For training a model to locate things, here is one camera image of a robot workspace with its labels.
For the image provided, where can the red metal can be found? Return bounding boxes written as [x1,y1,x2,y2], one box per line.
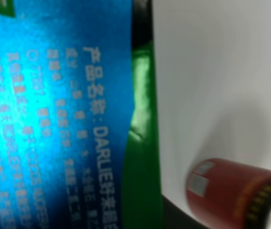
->
[186,158,271,229]

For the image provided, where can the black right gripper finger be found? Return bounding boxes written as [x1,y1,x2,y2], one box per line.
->
[162,195,204,229]

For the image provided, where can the blue green toothpaste box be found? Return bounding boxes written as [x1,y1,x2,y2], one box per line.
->
[0,0,163,229]

